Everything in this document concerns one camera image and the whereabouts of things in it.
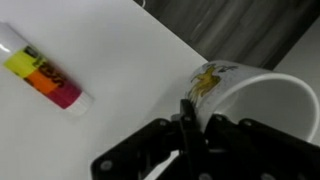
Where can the white cup with yellow print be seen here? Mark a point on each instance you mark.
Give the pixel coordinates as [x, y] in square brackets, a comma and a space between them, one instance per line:
[266, 96]

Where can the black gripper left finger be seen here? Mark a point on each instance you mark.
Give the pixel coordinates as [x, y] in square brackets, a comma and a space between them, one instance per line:
[190, 143]

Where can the glue stick with coloured label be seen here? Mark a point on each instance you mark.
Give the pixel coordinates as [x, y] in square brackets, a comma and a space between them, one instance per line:
[43, 76]

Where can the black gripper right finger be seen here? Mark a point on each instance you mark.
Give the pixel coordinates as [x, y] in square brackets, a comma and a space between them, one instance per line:
[266, 153]

